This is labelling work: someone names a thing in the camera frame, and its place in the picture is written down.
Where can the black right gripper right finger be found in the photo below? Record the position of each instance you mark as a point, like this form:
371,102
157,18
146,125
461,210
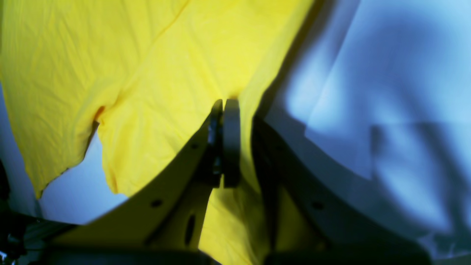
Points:
308,224

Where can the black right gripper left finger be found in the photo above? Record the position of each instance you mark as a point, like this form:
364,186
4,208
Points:
162,223

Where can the yellow T-shirt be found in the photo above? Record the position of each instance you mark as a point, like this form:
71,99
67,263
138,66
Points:
148,72

